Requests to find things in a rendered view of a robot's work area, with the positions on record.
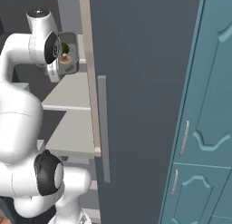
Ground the small teal cupboard door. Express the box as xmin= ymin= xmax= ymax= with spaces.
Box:
xmin=159 ymin=161 xmax=232 ymax=224

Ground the short silver cupboard handle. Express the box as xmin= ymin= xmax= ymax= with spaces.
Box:
xmin=169 ymin=169 xmax=179 ymax=198

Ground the grey metal tray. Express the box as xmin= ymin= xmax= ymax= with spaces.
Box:
xmin=56 ymin=31 xmax=81 ymax=74

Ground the grey freezer door handle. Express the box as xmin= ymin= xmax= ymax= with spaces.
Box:
xmin=96 ymin=74 xmax=111 ymax=184

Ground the long silver cupboard handle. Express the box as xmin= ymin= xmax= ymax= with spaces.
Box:
xmin=179 ymin=120 xmax=191 ymax=157

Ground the beige mushroom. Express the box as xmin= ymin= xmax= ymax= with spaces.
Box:
xmin=59 ymin=53 xmax=73 ymax=65

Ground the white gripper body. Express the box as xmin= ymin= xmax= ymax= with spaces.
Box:
xmin=45 ymin=61 xmax=62 ymax=83

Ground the grey freezer shelf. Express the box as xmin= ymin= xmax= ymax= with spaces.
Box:
xmin=44 ymin=109 xmax=96 ymax=159
xmin=42 ymin=73 xmax=92 ymax=112

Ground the tall teal cupboard door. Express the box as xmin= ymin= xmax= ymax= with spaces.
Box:
xmin=172 ymin=0 xmax=232 ymax=169

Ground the grey freezer body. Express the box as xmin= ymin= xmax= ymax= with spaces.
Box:
xmin=0 ymin=0 xmax=102 ymax=224

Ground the dark grey freezer door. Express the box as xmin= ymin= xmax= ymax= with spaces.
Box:
xmin=79 ymin=0 xmax=203 ymax=224

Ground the green lime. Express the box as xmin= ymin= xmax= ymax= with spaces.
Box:
xmin=60 ymin=42 xmax=71 ymax=55

